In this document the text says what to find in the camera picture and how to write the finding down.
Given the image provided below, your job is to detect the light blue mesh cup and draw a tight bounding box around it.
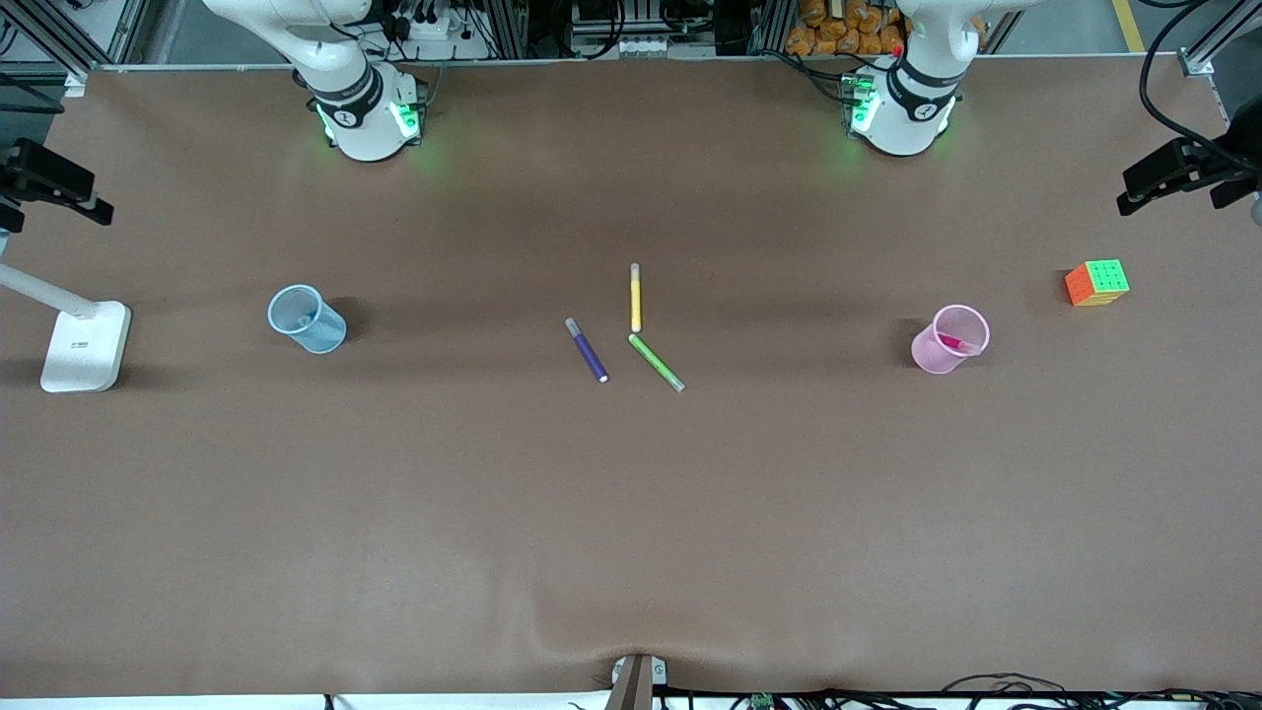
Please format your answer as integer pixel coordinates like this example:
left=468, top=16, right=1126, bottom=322
left=267, top=284, right=348, bottom=354

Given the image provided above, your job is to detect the white power strip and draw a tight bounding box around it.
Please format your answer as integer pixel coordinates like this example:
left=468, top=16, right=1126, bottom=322
left=394, top=10, right=484, bottom=62

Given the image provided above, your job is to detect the aluminium frame post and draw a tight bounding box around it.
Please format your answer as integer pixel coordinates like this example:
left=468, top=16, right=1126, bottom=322
left=488, top=0, right=528, bottom=60
left=751, top=0, right=790, bottom=55

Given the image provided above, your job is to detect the brown table cover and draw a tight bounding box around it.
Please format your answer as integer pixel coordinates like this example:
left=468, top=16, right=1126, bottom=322
left=0, top=54, right=1262, bottom=697

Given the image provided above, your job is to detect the orange snack bag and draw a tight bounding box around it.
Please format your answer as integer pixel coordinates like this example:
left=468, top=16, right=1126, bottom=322
left=784, top=0, right=908, bottom=57

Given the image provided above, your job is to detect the purple marker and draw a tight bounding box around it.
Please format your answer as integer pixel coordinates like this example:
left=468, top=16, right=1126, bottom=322
left=564, top=317, right=610, bottom=385

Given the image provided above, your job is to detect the green marker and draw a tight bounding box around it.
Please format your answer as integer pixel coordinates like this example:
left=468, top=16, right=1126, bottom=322
left=628, top=333, right=686, bottom=393

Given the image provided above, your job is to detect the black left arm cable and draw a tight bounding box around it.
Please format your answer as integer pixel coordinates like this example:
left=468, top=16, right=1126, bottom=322
left=1139, top=0, right=1233, bottom=149

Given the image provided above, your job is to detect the pink mesh cup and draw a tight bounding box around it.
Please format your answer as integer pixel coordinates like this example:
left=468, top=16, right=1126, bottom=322
left=910, top=304, right=991, bottom=376

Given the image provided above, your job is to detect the colourful puzzle cube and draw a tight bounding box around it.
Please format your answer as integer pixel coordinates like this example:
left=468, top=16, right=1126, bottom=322
left=1064, top=258, right=1131, bottom=308

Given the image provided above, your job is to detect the aluminium frame profile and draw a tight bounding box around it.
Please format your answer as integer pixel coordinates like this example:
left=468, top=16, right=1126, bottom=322
left=1178, top=0, right=1262, bottom=78
left=15, top=0, right=109, bottom=98

